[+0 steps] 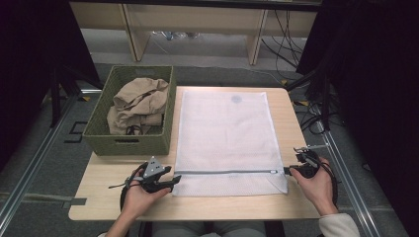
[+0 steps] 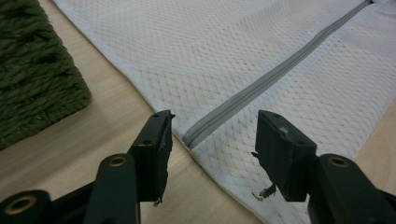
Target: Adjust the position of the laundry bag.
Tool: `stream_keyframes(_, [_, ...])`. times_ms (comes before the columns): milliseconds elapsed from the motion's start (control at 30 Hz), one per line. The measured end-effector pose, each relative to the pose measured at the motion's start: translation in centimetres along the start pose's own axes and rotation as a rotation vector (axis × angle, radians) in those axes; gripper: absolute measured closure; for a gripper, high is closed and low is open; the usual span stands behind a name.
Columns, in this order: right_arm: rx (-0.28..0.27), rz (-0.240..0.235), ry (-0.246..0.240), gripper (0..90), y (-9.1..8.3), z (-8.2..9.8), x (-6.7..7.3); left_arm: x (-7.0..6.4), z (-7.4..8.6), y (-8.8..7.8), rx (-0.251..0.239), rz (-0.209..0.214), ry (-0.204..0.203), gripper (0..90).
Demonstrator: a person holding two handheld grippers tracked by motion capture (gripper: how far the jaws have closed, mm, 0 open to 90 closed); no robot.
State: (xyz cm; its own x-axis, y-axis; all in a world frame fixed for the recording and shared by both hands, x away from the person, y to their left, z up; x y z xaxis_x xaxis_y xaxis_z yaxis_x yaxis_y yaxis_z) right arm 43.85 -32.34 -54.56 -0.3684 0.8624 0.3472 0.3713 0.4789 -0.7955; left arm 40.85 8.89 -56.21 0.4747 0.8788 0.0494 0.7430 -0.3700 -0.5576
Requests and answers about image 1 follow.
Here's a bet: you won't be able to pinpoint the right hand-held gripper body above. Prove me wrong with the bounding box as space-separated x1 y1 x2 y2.
290 143 330 180

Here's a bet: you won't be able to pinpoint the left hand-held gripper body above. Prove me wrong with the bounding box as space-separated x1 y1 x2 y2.
132 156 166 194

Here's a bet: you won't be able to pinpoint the green woven basket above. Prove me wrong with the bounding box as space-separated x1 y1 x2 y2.
82 64 177 157

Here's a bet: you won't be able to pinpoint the white mesh laundry bag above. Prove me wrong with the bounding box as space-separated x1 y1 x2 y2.
171 90 290 198

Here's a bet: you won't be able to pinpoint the beige garment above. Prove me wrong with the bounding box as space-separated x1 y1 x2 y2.
106 77 170 136

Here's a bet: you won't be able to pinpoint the person's left hand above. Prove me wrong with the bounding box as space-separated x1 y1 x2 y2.
122 186 171 218

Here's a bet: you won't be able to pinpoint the person's right hand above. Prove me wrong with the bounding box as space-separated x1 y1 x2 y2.
290 157 340 217

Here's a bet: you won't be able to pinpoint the person's legs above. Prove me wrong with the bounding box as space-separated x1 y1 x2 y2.
151 220 266 237

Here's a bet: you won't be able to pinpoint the black metal stand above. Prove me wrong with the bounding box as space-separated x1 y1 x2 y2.
285 70 333 131
48 63 103 128

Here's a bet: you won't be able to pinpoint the black floor tape mark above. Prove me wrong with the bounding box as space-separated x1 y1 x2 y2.
63 120 88 144

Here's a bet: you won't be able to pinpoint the black curtain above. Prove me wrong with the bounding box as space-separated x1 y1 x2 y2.
295 0 419 237
0 0 102 172

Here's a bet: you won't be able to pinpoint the grey floor tape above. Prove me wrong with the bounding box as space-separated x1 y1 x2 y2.
0 192 88 209

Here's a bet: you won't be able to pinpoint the clear plastic wrap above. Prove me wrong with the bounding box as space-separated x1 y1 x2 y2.
152 30 201 41

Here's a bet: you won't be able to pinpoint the metal floor rail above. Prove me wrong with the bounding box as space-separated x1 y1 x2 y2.
315 121 384 237
0 88 103 233

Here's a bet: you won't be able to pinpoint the black floor cables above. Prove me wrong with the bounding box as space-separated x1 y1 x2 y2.
293 98 345 136

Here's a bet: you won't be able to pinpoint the black hanging cables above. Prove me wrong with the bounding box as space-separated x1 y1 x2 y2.
261 9 305 72

